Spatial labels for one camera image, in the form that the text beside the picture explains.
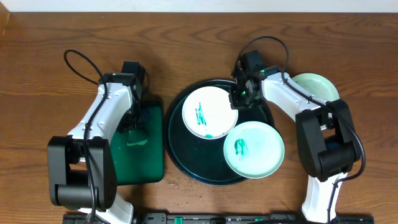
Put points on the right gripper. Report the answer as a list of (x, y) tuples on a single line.
[(236, 102)]

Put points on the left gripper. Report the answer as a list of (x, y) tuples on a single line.
[(131, 121)]

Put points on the green sponge cloth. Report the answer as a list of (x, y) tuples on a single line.
[(137, 137)]

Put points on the white plate top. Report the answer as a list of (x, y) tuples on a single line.
[(207, 113)]

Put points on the white plate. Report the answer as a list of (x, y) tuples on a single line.
[(254, 150), (207, 113), (317, 85)]

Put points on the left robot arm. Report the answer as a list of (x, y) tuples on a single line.
[(82, 175)]

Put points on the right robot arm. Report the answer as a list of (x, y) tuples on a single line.
[(328, 145)]

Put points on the green rectangular tray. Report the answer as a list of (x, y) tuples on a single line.
[(141, 164)]

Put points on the round black tray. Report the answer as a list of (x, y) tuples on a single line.
[(200, 159)]

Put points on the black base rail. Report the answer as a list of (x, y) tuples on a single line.
[(162, 218)]

